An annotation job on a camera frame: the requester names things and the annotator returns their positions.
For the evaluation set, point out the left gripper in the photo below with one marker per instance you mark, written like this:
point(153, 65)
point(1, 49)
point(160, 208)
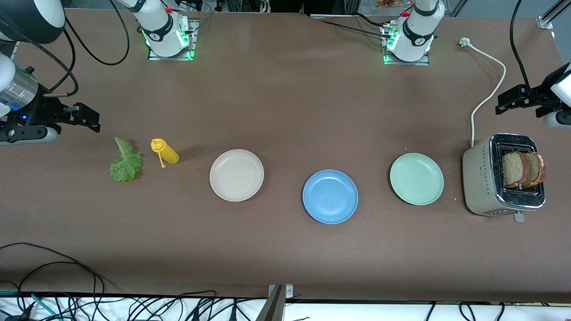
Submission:
point(536, 96)

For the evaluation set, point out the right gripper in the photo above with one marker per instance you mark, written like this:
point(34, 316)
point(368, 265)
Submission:
point(43, 109)

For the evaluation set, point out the green lettuce leaf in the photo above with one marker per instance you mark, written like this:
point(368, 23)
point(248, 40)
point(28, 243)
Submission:
point(126, 167)

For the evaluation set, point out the brown bread slice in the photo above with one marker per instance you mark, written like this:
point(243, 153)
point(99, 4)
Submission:
point(537, 169)
point(513, 169)

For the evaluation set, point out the yellow squeeze bottle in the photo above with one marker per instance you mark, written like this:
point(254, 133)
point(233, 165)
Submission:
point(169, 154)

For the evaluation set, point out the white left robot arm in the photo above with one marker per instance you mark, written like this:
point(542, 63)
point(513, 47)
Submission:
point(415, 35)

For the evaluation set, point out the green round plate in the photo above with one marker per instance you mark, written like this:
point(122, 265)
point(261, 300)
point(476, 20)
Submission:
point(416, 178)

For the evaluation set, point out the beige round plate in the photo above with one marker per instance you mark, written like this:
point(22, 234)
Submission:
point(236, 175)

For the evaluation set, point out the blue round plate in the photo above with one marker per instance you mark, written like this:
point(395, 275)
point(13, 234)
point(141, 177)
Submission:
point(330, 196)

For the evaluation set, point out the beige chrome toaster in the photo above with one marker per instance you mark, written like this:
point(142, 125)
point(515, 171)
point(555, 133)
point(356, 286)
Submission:
point(479, 178)

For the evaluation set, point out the orange packet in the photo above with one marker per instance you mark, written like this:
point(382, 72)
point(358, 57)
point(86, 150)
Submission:
point(392, 3)

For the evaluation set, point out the dark aluminium bar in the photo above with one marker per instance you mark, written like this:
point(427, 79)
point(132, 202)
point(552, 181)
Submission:
point(272, 310)

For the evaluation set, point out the aluminium frame profile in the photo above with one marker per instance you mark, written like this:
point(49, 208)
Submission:
point(546, 21)

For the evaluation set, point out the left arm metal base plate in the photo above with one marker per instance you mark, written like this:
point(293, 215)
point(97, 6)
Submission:
point(424, 63)

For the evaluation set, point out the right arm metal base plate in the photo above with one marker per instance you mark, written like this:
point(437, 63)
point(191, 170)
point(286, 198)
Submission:
point(193, 38)

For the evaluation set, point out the grey metal bracket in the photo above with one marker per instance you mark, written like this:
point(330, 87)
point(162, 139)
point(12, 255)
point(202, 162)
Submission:
point(289, 292)

